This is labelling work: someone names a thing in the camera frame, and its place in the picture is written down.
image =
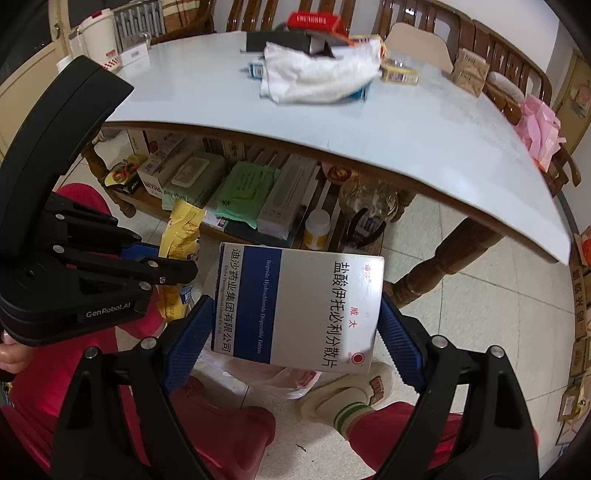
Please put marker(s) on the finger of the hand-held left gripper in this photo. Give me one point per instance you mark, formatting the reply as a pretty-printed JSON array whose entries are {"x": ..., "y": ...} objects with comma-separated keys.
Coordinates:
[
  {"x": 138, "y": 251},
  {"x": 175, "y": 272}
]

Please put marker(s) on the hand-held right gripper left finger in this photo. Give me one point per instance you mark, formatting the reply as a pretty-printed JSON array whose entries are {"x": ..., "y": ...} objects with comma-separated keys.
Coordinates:
[{"x": 184, "y": 350}]

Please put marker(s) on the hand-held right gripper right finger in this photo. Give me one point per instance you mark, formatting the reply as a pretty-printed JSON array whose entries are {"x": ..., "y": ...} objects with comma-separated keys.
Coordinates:
[{"x": 401, "y": 346}]

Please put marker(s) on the white plastic bag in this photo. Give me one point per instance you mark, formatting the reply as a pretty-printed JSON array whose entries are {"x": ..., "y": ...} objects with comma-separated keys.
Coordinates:
[{"x": 277, "y": 381}]

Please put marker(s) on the white navy medicine box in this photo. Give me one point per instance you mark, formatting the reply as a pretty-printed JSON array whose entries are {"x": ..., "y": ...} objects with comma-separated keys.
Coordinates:
[{"x": 295, "y": 304}]

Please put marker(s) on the blue cartoon medicine box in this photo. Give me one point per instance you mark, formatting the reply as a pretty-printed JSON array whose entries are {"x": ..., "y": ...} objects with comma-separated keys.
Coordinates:
[{"x": 359, "y": 93}]

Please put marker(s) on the gold purple printed box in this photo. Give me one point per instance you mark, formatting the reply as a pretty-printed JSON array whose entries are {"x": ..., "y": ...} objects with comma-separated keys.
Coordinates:
[{"x": 400, "y": 73}]

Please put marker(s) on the person's left hand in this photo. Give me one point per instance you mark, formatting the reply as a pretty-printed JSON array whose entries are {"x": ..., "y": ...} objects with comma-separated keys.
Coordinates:
[{"x": 10, "y": 362}]

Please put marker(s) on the yellow snack bag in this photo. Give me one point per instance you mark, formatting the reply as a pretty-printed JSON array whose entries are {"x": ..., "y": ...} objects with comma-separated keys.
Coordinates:
[{"x": 182, "y": 230}]

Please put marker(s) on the cream cabinet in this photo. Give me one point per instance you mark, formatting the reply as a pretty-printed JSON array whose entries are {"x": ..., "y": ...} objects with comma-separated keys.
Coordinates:
[{"x": 27, "y": 87}]

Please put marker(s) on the wooden table leg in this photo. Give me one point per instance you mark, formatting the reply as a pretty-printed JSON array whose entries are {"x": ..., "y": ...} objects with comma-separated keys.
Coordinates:
[
  {"x": 443, "y": 258},
  {"x": 104, "y": 180}
]

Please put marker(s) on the cream slipper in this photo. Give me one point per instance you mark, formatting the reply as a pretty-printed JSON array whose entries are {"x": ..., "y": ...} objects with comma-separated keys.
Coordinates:
[{"x": 341, "y": 390}]

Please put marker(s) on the person in red clothes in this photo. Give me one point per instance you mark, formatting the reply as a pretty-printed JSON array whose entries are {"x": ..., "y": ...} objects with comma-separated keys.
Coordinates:
[{"x": 217, "y": 424}]

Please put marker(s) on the yellow food packet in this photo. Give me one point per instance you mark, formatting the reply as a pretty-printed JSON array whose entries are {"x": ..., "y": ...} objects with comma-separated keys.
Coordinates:
[{"x": 121, "y": 171}]

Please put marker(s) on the white printed carton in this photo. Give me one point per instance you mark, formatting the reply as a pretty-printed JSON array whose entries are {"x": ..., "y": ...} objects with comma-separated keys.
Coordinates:
[{"x": 154, "y": 168}]

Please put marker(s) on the green striped white sock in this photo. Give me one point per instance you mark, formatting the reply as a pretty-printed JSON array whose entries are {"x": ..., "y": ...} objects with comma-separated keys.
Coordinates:
[{"x": 351, "y": 417}]

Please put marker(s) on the pale green wet wipes pack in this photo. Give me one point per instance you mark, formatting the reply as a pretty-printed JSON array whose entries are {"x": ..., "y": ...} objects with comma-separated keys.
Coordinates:
[{"x": 194, "y": 177}]

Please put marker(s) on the white plastic bucket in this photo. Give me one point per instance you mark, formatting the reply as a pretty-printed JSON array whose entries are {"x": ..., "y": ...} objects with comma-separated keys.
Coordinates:
[{"x": 94, "y": 39}]

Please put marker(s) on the white labelled box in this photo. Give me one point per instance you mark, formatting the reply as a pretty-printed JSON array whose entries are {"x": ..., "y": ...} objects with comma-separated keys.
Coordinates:
[{"x": 134, "y": 56}]

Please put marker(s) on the grey metal rack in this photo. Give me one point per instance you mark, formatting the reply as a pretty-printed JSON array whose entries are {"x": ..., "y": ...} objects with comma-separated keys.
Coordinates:
[{"x": 138, "y": 23}]

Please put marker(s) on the long white box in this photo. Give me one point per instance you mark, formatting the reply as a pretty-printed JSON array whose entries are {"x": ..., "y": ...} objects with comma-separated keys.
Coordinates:
[{"x": 288, "y": 196}]

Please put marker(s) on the white bottle yellow label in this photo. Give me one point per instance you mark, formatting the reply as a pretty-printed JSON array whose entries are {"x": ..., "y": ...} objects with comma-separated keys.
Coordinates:
[{"x": 317, "y": 230}]

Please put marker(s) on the crumpled clear plastic bag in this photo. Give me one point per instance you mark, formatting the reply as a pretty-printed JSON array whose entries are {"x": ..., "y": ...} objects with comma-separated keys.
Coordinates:
[{"x": 369, "y": 196}]

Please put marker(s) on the wooden chair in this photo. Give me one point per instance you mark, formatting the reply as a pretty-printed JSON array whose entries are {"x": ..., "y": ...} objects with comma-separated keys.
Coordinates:
[
  {"x": 263, "y": 14},
  {"x": 565, "y": 170},
  {"x": 512, "y": 64},
  {"x": 194, "y": 18},
  {"x": 443, "y": 18}
]

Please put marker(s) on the brown food packet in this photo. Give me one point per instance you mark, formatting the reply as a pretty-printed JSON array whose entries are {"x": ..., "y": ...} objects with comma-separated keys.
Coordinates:
[{"x": 337, "y": 173}]

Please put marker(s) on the small blue white box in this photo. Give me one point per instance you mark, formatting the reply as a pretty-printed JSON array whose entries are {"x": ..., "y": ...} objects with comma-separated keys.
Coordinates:
[{"x": 255, "y": 70}]

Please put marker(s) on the black box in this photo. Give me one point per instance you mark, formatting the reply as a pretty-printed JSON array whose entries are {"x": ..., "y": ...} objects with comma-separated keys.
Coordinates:
[{"x": 281, "y": 40}]

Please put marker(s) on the white towel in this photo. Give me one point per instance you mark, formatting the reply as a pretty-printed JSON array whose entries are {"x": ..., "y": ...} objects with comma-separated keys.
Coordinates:
[{"x": 318, "y": 71}]

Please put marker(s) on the pile of pink plastic bags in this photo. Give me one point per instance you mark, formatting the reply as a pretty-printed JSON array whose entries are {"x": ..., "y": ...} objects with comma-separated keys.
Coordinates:
[{"x": 540, "y": 129}]

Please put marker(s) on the red box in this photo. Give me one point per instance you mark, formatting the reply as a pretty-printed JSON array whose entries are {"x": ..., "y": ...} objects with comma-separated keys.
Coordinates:
[{"x": 314, "y": 21}]

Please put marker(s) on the white fluffy cushion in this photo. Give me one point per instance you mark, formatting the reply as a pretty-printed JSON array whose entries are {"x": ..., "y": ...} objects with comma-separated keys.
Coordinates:
[{"x": 505, "y": 87}]

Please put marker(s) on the brown cardboard box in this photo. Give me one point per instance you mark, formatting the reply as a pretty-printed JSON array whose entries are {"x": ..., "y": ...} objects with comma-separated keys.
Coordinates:
[{"x": 470, "y": 73}]

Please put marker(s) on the orange white packet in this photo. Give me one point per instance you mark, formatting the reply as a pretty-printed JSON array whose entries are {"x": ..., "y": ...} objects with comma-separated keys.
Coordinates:
[{"x": 364, "y": 41}]

